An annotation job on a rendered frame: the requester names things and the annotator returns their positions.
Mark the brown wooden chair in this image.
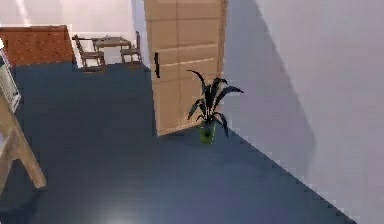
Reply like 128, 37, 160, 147
120, 30, 143, 66
72, 34, 107, 72

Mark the dark house plant green pot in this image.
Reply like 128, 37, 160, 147
186, 69, 245, 145

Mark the light wooden room door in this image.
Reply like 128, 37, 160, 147
143, 0, 229, 137

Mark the small brown wooden table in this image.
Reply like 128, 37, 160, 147
91, 36, 132, 64

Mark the red-brown wooden chest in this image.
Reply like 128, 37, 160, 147
0, 24, 76, 67

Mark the light wooden ladder shelf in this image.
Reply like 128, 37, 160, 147
0, 38, 47, 195

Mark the black door handle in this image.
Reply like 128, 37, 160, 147
153, 51, 161, 79

